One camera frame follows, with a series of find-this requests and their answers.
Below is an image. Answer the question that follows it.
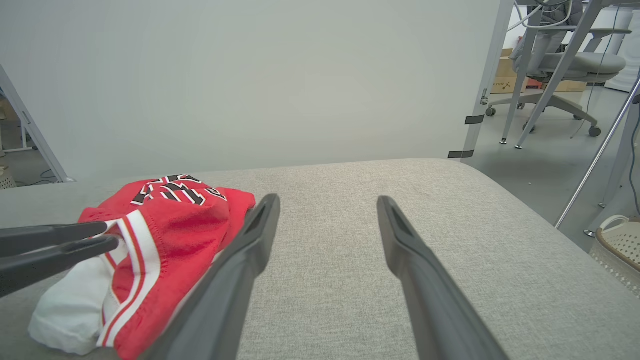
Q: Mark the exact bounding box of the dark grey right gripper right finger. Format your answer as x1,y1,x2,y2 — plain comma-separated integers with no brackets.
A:
377,195,509,360

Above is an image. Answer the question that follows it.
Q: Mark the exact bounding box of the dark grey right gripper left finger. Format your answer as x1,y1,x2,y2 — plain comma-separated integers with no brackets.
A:
140,194,281,360

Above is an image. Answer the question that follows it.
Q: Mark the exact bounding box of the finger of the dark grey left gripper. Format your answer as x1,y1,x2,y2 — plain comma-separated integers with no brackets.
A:
0,222,108,259
0,235,120,299

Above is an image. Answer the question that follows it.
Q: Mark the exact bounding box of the red and white jersey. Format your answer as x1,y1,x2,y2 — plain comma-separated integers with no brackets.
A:
28,174,257,360

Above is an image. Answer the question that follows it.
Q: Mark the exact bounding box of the white basket with brown rim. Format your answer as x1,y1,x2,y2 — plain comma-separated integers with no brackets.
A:
589,215,640,296

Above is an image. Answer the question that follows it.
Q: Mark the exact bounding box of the light grey partition panel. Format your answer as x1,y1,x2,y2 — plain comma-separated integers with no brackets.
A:
0,0,516,183

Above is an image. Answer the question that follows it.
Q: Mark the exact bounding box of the chrome metal pole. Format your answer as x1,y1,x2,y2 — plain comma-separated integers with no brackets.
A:
554,75,640,230

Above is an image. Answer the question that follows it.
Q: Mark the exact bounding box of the grey table leg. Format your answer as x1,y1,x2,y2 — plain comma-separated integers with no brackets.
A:
598,95,640,209

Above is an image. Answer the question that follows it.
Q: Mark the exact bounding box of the brown cardboard box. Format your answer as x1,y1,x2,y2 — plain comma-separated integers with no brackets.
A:
492,48,588,94

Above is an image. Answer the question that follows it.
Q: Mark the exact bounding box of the grey office chair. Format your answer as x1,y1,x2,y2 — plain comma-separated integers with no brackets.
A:
485,0,633,138

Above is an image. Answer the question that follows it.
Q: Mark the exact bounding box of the grey metal desk frame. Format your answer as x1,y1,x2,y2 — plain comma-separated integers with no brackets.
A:
500,0,621,150

